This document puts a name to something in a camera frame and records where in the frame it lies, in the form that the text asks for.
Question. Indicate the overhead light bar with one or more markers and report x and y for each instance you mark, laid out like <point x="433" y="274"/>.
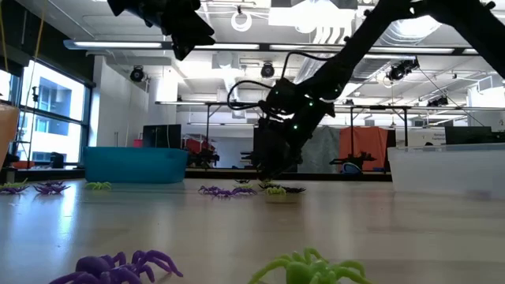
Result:
<point x="118" y="45"/>

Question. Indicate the blue white object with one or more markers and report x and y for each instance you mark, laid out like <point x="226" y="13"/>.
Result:
<point x="350" y="169"/>

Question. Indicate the green plastic spider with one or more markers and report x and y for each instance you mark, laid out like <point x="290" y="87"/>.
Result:
<point x="244" y="185"/>
<point x="16" y="184"/>
<point x="300" y="272"/>
<point x="275" y="191"/>
<point x="98" y="185"/>

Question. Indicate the small black ceiling fixture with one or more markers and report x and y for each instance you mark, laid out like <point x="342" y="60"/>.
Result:
<point x="438" y="102"/>

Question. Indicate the orange object by window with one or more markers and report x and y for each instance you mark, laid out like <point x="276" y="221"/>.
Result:
<point x="23" y="165"/>

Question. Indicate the white printed box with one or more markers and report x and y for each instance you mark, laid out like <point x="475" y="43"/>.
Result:
<point x="428" y="138"/>

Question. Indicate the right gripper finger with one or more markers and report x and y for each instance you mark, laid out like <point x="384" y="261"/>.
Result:
<point x="274" y="152"/>
<point x="298" y="144"/>

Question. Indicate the purple plastic spider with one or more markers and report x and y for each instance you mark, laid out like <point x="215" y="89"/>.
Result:
<point x="49" y="189"/>
<point x="223" y="193"/>
<point x="244" y="191"/>
<point x="207" y="190"/>
<point x="13" y="189"/>
<point x="51" y="183"/>
<point x="94" y="268"/>

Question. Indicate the black background robot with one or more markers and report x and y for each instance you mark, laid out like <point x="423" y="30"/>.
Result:
<point x="355" y="159"/>
<point x="203" y="158"/>

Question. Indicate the orange cloth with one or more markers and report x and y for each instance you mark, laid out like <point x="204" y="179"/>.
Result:
<point x="367" y="142"/>

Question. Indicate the red cover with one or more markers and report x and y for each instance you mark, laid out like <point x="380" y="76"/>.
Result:
<point x="195" y="145"/>

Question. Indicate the clear plastic bin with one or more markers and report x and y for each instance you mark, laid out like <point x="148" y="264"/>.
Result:
<point x="446" y="169"/>

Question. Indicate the wide black monitor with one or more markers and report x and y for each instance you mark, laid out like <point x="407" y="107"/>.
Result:
<point x="469" y="135"/>

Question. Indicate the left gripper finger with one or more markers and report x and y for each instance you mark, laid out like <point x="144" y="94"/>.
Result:
<point x="189" y="37"/>

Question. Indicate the grey cloth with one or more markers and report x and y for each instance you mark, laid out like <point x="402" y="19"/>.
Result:
<point x="325" y="154"/>

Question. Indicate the black ceiling camera cluster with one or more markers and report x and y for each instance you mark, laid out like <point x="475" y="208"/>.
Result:
<point x="398" y="72"/>

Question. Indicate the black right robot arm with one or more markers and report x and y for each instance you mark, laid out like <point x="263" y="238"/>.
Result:
<point x="355" y="51"/>

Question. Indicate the black plastic spider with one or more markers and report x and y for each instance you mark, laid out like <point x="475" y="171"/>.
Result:
<point x="266" y="185"/>
<point x="241" y="181"/>
<point x="294" y="189"/>

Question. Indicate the black background table frame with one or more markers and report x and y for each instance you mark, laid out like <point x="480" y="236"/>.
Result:
<point x="208" y="118"/>
<point x="405" y="122"/>

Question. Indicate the teal plastic bin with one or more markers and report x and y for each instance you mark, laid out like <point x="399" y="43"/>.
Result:
<point x="134" y="165"/>

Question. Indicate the large window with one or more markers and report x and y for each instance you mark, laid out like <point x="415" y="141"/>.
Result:
<point x="59" y="98"/>

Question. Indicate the silver air duct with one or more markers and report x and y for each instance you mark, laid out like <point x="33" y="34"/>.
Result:
<point x="414" y="29"/>

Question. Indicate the black aluminium table frame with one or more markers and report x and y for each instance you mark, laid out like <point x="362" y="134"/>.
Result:
<point x="229" y="174"/>

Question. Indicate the red box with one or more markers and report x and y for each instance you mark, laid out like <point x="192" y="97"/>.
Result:
<point x="137" y="143"/>

